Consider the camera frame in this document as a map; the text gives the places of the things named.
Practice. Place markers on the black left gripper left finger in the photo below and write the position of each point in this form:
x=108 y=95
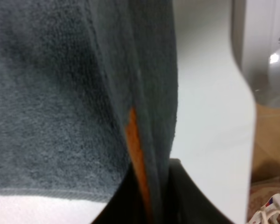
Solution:
x=121 y=205

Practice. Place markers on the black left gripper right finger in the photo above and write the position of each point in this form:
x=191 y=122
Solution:
x=185 y=203

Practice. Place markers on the grey towel with orange patches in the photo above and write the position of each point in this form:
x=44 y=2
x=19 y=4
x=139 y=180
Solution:
x=88 y=101

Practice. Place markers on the white sneaker on floor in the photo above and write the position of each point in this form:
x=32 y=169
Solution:
x=269 y=213

